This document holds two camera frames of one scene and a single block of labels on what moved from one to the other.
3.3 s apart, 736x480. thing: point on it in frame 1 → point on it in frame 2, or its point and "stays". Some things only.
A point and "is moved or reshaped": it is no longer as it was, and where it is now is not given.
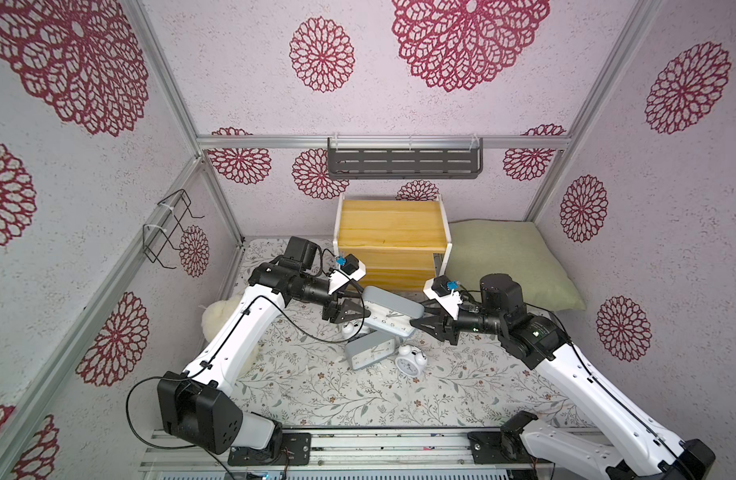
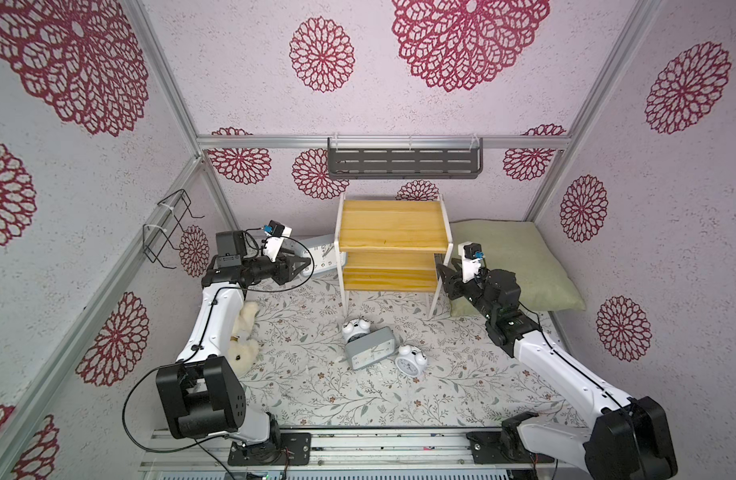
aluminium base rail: [354, 453] stays
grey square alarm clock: [390, 313] is moved or reshaped
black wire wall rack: [173, 209] stays
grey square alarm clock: [370, 349] stays
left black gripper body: [331, 310] → [278, 270]
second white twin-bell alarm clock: [409, 362] stays
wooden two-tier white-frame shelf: [400, 243] stays
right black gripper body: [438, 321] → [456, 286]
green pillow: [510, 247] stays
